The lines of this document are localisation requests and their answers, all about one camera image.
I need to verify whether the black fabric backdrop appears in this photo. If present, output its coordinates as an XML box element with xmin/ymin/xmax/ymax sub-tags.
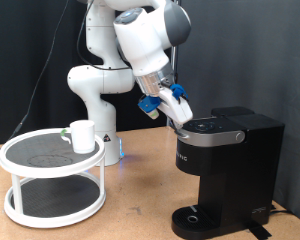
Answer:
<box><xmin>0</xmin><ymin>0</ymin><xmax>175</xmax><ymax>145</ymax></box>

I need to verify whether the black machine power cord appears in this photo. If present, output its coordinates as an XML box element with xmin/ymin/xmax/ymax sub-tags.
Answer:
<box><xmin>269</xmin><ymin>204</ymin><xmax>293</xmax><ymax>216</ymax></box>

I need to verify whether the grey fabric backdrop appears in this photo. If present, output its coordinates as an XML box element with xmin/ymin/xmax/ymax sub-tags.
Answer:
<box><xmin>171</xmin><ymin>0</ymin><xmax>300</xmax><ymax>226</ymax></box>

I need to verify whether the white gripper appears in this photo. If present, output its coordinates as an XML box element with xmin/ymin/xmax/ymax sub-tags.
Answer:
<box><xmin>158</xmin><ymin>88</ymin><xmax>195</xmax><ymax>133</ymax></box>

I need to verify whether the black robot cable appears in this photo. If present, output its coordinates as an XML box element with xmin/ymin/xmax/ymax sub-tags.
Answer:
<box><xmin>0</xmin><ymin>0</ymin><xmax>131</xmax><ymax>163</ymax></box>

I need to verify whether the grey vertical metal pole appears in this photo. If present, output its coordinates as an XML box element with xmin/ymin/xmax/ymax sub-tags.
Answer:
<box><xmin>166</xmin><ymin>0</ymin><xmax>181</xmax><ymax>128</ymax></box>

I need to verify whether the blue mounted wrist camera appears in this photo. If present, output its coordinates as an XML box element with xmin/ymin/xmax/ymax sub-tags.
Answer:
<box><xmin>137</xmin><ymin>95</ymin><xmax>162</xmax><ymax>121</ymax></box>

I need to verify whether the white two-tier turntable rack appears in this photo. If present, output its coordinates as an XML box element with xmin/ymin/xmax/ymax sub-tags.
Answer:
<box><xmin>0</xmin><ymin>127</ymin><xmax>108</xmax><ymax>230</ymax></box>

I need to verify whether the black Keurig coffee machine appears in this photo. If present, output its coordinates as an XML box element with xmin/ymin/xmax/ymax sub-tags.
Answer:
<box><xmin>171</xmin><ymin>106</ymin><xmax>286</xmax><ymax>240</ymax></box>

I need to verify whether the blue cable clip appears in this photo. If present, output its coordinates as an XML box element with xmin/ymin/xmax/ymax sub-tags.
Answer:
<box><xmin>169</xmin><ymin>83</ymin><xmax>190</xmax><ymax>103</ymax></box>

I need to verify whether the white ceramic mug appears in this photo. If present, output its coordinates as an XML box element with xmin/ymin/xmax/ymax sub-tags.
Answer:
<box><xmin>59</xmin><ymin>119</ymin><xmax>97</xmax><ymax>155</ymax></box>

